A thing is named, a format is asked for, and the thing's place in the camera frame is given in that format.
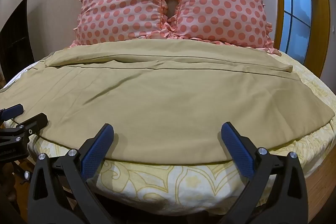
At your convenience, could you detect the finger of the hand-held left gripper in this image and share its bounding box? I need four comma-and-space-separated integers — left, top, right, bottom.
13, 112, 49, 137
0, 105, 25, 123

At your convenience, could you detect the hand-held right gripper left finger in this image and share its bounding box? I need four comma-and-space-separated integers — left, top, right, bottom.
28, 123, 114, 224

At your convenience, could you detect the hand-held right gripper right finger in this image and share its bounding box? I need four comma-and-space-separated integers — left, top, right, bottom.
220, 122, 307, 224

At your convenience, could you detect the bed with yellow floral sheet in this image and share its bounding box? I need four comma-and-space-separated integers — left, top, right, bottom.
0, 52, 336, 217

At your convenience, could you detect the dark wooden door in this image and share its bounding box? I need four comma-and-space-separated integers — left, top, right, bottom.
0, 0, 35, 77

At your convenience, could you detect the pink polka dot pillow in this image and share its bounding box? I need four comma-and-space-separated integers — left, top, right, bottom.
165, 0, 282, 56
70, 0, 171, 49

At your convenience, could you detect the window with blue bars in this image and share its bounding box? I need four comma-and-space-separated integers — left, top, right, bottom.
277, 0, 313, 62

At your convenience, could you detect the wooden bed frame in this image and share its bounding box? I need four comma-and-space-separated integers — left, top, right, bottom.
306, 132, 336, 189

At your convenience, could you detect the window with wooden frame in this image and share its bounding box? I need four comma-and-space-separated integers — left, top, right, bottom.
272, 0, 332, 78

